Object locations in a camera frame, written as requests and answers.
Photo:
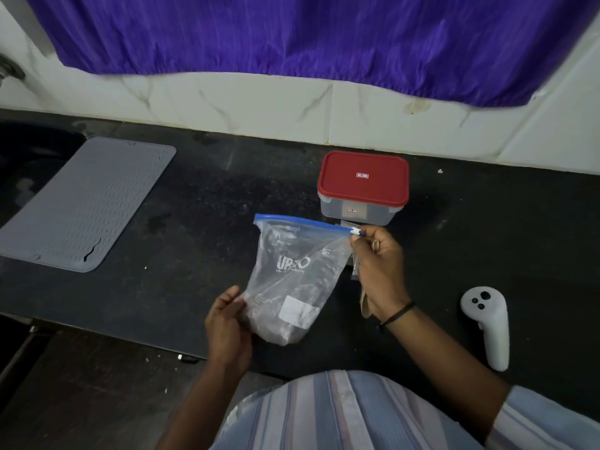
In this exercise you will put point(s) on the person's right hand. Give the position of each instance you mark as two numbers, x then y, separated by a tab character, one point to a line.
384	276

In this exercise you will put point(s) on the person's left hand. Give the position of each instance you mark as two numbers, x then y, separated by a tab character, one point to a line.
227	332

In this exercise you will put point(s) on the person's left thumb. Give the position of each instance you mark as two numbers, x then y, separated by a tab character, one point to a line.
228	296

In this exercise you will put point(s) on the person's right thumb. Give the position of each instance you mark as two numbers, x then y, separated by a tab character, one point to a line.
358	257

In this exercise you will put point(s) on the clear zip bag blue strip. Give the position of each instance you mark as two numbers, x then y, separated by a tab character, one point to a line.
290	276

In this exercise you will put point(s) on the person's left forearm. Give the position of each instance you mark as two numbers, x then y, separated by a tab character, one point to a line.
192	407

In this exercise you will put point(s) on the person's right forearm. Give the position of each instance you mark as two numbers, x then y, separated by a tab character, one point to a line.
450	370

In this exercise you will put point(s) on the clear plastic food container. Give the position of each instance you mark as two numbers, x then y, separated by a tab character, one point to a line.
375	213

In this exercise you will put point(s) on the black wrist band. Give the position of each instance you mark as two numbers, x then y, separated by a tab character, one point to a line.
398	314

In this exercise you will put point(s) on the small black object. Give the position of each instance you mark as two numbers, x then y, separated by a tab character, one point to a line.
188	358

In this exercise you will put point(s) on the red container lid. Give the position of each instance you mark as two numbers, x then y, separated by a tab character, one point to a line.
363	175

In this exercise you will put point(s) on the white hand controller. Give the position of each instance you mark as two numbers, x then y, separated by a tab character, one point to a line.
492	323

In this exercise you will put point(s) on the striped shirt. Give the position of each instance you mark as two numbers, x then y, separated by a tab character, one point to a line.
351	417

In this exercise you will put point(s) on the grey silicone drying mat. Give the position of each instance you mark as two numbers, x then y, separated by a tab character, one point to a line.
84	206

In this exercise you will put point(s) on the purple curtain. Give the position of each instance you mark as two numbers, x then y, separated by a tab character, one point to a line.
300	37

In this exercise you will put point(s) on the dark sink basin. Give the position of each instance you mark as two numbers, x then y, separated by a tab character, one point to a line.
28	159

